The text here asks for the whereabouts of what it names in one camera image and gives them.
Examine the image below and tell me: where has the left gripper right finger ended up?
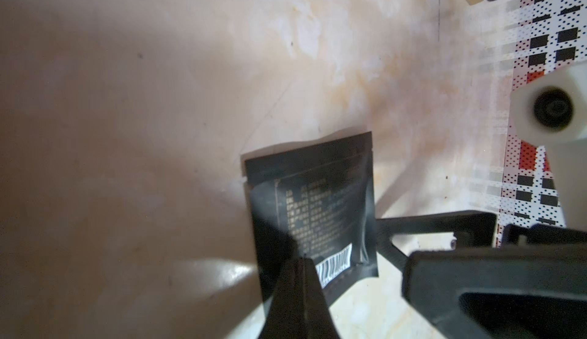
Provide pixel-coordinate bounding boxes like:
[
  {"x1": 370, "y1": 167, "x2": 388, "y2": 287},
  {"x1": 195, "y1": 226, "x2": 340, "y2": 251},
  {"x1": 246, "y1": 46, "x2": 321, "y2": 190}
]
[{"x1": 375, "y1": 211, "x2": 586, "y2": 338}]

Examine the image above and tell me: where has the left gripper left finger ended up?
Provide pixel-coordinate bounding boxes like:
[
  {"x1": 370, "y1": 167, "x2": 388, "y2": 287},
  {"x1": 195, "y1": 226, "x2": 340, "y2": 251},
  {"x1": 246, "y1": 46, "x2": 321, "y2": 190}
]
[{"x1": 259, "y1": 257, "x2": 339, "y2": 338}]

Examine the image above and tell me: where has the black tea bag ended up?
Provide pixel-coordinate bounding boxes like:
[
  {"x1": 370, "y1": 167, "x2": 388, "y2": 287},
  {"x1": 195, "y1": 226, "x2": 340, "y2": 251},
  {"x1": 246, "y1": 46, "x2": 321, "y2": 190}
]
[{"x1": 244, "y1": 132, "x2": 378, "y2": 305}]

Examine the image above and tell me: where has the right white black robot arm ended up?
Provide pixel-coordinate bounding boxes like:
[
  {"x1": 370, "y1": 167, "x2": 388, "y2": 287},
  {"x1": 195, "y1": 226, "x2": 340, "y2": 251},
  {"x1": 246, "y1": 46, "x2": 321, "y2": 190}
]
[{"x1": 511, "y1": 62, "x2": 586, "y2": 231}]

